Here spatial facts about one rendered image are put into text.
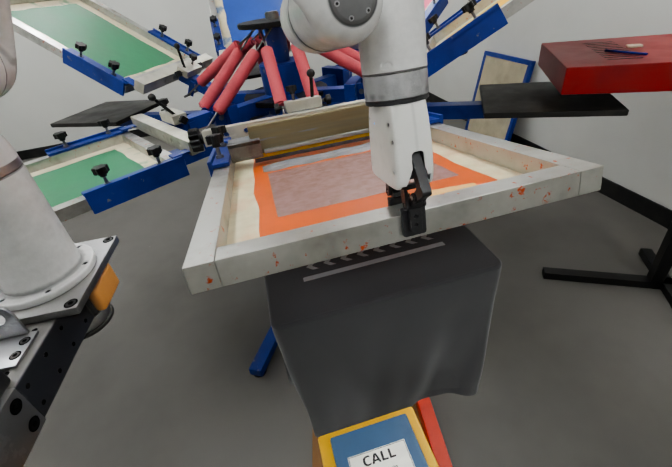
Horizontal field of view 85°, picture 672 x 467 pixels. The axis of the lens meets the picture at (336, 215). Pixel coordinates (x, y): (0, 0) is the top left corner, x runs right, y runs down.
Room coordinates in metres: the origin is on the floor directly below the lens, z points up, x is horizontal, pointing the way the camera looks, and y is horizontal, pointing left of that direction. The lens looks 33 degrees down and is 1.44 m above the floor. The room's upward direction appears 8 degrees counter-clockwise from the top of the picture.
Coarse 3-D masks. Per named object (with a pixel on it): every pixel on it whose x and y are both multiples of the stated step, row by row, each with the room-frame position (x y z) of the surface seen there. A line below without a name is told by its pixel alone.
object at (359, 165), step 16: (352, 144) 0.98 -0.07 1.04; (336, 160) 0.84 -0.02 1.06; (352, 160) 0.81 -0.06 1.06; (368, 160) 0.79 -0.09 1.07; (448, 160) 0.69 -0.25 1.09; (368, 176) 0.67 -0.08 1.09; (448, 176) 0.59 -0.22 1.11; (464, 176) 0.58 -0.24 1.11; (480, 176) 0.57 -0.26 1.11; (384, 192) 0.56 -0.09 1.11
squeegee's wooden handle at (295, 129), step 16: (320, 112) 0.98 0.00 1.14; (336, 112) 0.98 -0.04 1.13; (352, 112) 0.98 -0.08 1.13; (368, 112) 0.99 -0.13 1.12; (256, 128) 0.94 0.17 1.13; (272, 128) 0.94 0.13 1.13; (288, 128) 0.95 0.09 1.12; (304, 128) 0.96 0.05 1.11; (320, 128) 0.96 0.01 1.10; (336, 128) 0.97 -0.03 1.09; (352, 128) 0.98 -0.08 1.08; (272, 144) 0.94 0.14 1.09
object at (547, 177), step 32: (448, 128) 0.83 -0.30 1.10; (512, 160) 0.58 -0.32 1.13; (544, 160) 0.51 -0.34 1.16; (576, 160) 0.48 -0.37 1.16; (224, 192) 0.62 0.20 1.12; (448, 192) 0.44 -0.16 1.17; (480, 192) 0.42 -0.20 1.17; (512, 192) 0.42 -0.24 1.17; (544, 192) 0.43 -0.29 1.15; (576, 192) 0.43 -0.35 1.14; (224, 224) 0.50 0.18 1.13; (320, 224) 0.40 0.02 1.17; (352, 224) 0.39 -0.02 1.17; (384, 224) 0.39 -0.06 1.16; (448, 224) 0.40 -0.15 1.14; (192, 256) 0.37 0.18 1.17; (224, 256) 0.36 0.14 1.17; (256, 256) 0.36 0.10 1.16; (288, 256) 0.36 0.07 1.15; (320, 256) 0.37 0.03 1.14; (192, 288) 0.34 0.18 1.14
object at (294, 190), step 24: (288, 168) 0.84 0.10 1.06; (312, 168) 0.80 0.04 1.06; (336, 168) 0.77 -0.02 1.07; (264, 192) 0.68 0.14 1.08; (288, 192) 0.65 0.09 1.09; (312, 192) 0.63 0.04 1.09; (336, 192) 0.61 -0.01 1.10; (360, 192) 0.58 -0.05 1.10; (264, 216) 0.54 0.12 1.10; (288, 216) 0.53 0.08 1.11; (312, 216) 0.51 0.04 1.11; (336, 216) 0.49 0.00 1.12
